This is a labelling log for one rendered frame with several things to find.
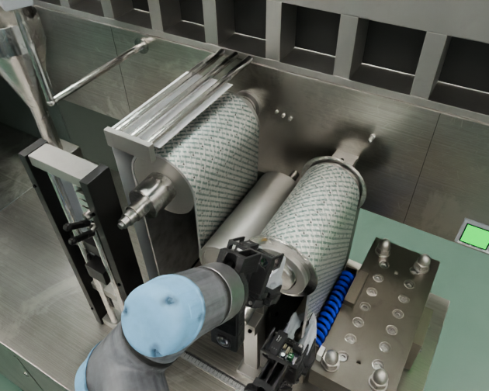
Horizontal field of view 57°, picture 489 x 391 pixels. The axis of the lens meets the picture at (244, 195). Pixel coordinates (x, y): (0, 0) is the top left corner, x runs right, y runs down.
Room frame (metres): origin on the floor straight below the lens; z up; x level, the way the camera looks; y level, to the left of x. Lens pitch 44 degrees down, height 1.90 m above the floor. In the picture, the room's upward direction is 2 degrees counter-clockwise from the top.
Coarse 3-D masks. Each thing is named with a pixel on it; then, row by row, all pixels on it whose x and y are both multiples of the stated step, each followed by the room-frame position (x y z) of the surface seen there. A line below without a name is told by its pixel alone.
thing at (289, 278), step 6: (276, 258) 0.48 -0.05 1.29; (276, 264) 0.47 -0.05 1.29; (288, 270) 0.46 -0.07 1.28; (282, 276) 0.46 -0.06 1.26; (288, 276) 0.46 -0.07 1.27; (294, 276) 0.46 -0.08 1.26; (288, 282) 0.46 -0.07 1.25; (294, 282) 0.46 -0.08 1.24; (282, 288) 0.46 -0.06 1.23; (288, 288) 0.46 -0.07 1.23
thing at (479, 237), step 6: (468, 228) 0.61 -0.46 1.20; (474, 228) 0.61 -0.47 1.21; (468, 234) 0.61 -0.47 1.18; (474, 234) 0.61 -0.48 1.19; (480, 234) 0.60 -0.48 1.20; (486, 234) 0.60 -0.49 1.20; (462, 240) 0.61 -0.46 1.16; (468, 240) 0.61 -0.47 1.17; (474, 240) 0.60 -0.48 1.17; (480, 240) 0.60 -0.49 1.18; (486, 240) 0.59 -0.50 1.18; (480, 246) 0.59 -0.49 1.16; (486, 246) 0.59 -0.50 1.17
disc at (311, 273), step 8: (256, 240) 0.51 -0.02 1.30; (264, 240) 0.50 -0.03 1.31; (272, 240) 0.50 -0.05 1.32; (280, 240) 0.49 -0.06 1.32; (288, 248) 0.48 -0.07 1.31; (296, 248) 0.48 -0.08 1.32; (296, 256) 0.47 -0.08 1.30; (304, 256) 0.47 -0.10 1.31; (304, 264) 0.46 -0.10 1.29; (312, 272) 0.46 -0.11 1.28; (312, 280) 0.45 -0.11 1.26; (312, 288) 0.45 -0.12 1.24
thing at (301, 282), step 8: (264, 248) 0.49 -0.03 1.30; (272, 248) 0.49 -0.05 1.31; (280, 248) 0.49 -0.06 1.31; (288, 256) 0.47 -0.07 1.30; (288, 264) 0.47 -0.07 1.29; (296, 264) 0.46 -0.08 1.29; (296, 272) 0.46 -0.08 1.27; (304, 272) 0.46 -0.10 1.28; (296, 280) 0.46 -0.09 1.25; (304, 280) 0.45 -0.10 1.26; (296, 288) 0.46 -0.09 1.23; (304, 288) 0.45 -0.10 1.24
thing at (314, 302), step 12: (348, 228) 0.62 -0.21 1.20; (348, 240) 0.64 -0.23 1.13; (336, 252) 0.57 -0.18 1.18; (336, 264) 0.59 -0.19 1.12; (324, 276) 0.52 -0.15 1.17; (336, 276) 0.61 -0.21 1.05; (324, 288) 0.54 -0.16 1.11; (312, 300) 0.48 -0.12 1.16; (324, 300) 0.56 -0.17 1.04; (312, 312) 0.49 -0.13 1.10
